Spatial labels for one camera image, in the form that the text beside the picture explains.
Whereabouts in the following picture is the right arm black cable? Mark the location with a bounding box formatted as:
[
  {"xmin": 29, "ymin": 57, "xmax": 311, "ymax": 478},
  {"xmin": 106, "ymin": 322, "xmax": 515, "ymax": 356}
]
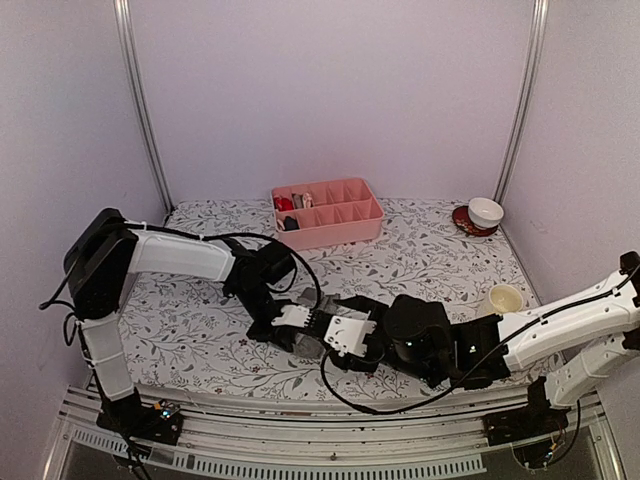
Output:
[{"xmin": 319, "ymin": 259, "xmax": 640, "ymax": 416}]

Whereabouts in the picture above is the pink divided organizer box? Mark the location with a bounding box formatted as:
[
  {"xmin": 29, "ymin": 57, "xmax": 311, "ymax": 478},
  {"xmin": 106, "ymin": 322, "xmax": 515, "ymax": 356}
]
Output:
[{"xmin": 271, "ymin": 178, "xmax": 385, "ymax": 251}]

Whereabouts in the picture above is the right aluminium frame post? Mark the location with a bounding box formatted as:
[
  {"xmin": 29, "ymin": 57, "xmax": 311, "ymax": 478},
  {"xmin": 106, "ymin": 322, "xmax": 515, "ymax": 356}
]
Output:
[{"xmin": 493, "ymin": 0, "xmax": 549, "ymax": 204}]

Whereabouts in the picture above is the grey boxer briefs lettered band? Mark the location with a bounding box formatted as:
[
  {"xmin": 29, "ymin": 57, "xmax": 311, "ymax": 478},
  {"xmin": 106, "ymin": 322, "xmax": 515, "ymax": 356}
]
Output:
[{"xmin": 293, "ymin": 294, "xmax": 341, "ymax": 360}]

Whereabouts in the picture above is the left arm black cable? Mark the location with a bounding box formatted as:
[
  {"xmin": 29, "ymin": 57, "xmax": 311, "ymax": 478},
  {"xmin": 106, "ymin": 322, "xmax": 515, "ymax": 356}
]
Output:
[{"xmin": 39, "ymin": 230, "xmax": 324, "ymax": 349}]

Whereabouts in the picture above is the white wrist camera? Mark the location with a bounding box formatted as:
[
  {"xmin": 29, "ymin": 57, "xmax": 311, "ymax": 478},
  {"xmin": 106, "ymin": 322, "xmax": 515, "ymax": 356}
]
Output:
[
  {"xmin": 324, "ymin": 315, "xmax": 376, "ymax": 358},
  {"xmin": 271, "ymin": 304, "xmax": 315, "ymax": 329}
]

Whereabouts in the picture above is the aluminium frame post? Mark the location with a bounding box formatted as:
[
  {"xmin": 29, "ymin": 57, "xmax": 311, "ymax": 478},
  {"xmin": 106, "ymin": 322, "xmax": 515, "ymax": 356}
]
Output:
[
  {"xmin": 113, "ymin": 0, "xmax": 174, "ymax": 213},
  {"xmin": 493, "ymin": 0, "xmax": 549, "ymax": 204}
]

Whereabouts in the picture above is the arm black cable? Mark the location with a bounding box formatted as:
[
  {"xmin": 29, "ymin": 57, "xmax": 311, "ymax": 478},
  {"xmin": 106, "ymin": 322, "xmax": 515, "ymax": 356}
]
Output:
[
  {"xmin": 39, "ymin": 230, "xmax": 324, "ymax": 349},
  {"xmin": 319, "ymin": 259, "xmax": 640, "ymax": 416}
]

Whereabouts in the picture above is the cream ceramic mug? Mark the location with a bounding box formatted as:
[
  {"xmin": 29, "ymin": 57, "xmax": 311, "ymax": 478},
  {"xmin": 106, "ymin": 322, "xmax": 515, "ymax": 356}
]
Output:
[{"xmin": 477, "ymin": 284, "xmax": 524, "ymax": 316}]

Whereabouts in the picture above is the dark rolled cloth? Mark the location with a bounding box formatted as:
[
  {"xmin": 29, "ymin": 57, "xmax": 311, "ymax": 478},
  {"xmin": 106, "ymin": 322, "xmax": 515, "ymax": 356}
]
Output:
[{"xmin": 281, "ymin": 216, "xmax": 300, "ymax": 231}]

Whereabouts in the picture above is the left aluminium frame post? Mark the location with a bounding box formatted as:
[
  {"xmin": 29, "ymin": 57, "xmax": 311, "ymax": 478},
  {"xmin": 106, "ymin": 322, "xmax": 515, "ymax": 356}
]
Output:
[{"xmin": 113, "ymin": 0, "xmax": 174, "ymax": 213}]

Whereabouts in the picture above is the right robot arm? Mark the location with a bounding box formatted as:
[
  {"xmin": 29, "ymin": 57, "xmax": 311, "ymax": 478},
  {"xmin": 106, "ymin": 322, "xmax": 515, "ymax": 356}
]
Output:
[{"xmin": 324, "ymin": 252, "xmax": 639, "ymax": 436}]

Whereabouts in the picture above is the white small bowl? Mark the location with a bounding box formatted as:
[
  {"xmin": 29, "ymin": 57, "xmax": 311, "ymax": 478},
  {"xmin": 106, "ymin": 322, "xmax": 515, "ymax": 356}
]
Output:
[{"xmin": 468, "ymin": 197, "xmax": 504, "ymax": 229}]

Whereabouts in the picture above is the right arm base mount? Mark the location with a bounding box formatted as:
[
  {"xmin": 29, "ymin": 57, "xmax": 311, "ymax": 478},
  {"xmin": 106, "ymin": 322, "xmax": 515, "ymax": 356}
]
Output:
[{"xmin": 482, "ymin": 376, "xmax": 570, "ymax": 446}]

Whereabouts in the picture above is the red rolled cloth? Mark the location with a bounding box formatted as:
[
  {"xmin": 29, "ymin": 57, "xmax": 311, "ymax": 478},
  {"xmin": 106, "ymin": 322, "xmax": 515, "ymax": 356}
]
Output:
[{"xmin": 274, "ymin": 196, "xmax": 295, "ymax": 212}]

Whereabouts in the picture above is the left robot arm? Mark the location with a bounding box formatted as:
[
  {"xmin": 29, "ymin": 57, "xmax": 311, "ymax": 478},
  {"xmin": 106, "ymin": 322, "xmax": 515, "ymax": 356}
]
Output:
[{"xmin": 64, "ymin": 208, "xmax": 311, "ymax": 434}]

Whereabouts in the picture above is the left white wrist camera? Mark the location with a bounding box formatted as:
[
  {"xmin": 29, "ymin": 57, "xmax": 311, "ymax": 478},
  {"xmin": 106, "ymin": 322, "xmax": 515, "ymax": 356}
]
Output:
[{"xmin": 271, "ymin": 304, "xmax": 315, "ymax": 329}]

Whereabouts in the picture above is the red patterned saucer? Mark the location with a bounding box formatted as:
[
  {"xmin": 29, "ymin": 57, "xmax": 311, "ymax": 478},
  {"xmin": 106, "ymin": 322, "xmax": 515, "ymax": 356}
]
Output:
[{"xmin": 452, "ymin": 205, "xmax": 499, "ymax": 237}]

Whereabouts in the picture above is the grey underwear cream waistband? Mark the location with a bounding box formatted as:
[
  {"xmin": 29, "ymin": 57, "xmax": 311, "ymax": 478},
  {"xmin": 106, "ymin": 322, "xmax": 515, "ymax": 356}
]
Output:
[{"xmin": 292, "ymin": 191, "xmax": 314, "ymax": 209}]

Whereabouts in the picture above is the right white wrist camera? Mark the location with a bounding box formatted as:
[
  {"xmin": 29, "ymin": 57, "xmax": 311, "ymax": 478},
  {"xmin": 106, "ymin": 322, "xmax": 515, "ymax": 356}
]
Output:
[{"xmin": 324, "ymin": 315, "xmax": 376, "ymax": 358}]

